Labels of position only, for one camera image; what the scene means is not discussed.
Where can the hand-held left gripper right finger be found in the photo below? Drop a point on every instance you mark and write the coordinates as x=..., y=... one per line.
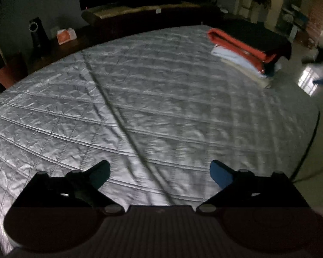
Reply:
x=220, y=173

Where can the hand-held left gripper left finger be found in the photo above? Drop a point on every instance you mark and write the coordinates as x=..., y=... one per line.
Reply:
x=99, y=174

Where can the black jacket with orange lining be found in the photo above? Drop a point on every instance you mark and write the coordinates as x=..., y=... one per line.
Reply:
x=258, y=37

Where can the shelf unit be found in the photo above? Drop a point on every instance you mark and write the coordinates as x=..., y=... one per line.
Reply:
x=292, y=21

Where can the white plant stand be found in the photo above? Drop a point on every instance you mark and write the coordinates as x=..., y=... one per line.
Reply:
x=243, y=6

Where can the grey quilted bedspread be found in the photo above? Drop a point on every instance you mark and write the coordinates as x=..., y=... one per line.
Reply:
x=150, y=86

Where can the orange tissue box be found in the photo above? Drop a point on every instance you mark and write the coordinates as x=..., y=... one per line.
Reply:
x=66, y=36

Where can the black tower speaker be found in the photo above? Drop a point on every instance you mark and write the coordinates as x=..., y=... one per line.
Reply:
x=39, y=40

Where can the wooden television bench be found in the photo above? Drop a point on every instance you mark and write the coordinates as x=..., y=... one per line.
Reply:
x=123, y=10

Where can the white wall socket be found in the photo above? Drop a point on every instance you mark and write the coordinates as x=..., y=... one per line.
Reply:
x=54, y=32

